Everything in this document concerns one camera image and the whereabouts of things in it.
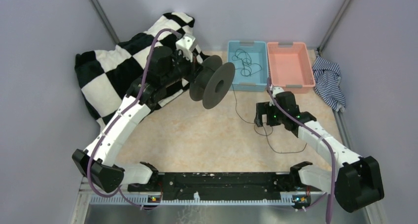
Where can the left corner metal profile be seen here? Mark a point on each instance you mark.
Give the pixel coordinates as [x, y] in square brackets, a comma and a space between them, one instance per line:
[105, 20]

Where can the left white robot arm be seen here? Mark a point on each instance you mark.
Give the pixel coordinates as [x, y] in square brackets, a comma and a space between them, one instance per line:
[97, 161]

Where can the black white checkered blanket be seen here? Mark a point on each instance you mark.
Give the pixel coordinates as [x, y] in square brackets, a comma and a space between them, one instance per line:
[104, 77]

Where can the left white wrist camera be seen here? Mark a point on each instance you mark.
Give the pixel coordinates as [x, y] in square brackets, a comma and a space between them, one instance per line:
[186, 44]

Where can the right corner metal profile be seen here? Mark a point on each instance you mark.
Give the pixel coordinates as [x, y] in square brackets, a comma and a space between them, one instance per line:
[334, 24]

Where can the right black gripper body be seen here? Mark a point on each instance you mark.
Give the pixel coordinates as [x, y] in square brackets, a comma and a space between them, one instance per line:
[279, 115]

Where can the aluminium front frame rail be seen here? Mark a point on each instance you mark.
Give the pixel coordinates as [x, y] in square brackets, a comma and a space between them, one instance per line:
[129, 209]

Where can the black cable spool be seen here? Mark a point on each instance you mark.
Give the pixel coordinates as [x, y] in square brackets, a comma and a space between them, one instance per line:
[212, 82]

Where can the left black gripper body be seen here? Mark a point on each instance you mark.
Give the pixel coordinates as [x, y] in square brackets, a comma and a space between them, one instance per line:
[182, 68]

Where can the blue plastic basket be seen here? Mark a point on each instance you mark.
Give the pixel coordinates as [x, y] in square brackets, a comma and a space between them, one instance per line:
[251, 65]

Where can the corner metal profile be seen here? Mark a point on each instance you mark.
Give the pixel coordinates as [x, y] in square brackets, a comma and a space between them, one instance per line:
[334, 24]
[105, 20]

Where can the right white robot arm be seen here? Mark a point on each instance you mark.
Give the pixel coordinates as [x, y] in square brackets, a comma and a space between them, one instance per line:
[355, 181]

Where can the pink plastic basket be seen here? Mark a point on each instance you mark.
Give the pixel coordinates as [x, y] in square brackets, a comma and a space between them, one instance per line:
[290, 67]

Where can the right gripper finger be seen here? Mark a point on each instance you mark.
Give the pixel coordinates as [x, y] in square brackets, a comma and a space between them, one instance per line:
[269, 121]
[261, 110]

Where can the blue striped cloth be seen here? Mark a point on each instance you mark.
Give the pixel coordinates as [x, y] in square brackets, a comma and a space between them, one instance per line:
[327, 76]

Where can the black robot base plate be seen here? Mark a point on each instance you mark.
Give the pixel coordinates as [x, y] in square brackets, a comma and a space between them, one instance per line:
[223, 186]

